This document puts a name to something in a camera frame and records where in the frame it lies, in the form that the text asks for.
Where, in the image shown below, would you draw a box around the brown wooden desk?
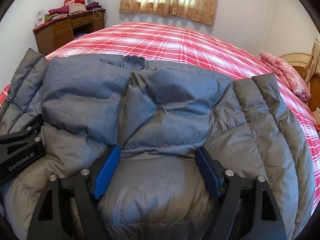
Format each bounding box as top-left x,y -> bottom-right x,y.
33,9 -> 106,56

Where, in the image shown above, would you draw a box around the purple folded garment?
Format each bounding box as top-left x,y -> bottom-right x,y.
86,2 -> 102,11

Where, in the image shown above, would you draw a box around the pink beige folded garment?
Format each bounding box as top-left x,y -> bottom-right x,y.
68,3 -> 87,15

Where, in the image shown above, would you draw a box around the white greeting card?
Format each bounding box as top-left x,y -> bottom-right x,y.
36,10 -> 46,27

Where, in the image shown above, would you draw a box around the pink floral folded quilt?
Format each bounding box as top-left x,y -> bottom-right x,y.
259,51 -> 311,102

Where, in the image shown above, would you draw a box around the grey puffer jacket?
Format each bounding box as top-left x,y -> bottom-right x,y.
1,49 -> 315,239

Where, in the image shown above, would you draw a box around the red plaid bed sheet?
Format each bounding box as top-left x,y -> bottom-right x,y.
0,22 -> 320,201

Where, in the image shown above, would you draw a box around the magenta folded garment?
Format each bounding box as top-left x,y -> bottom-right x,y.
48,5 -> 69,15

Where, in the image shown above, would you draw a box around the green folded garment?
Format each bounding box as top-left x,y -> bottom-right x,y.
44,13 -> 58,22

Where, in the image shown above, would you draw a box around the wooden headboard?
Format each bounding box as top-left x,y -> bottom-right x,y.
281,36 -> 319,112

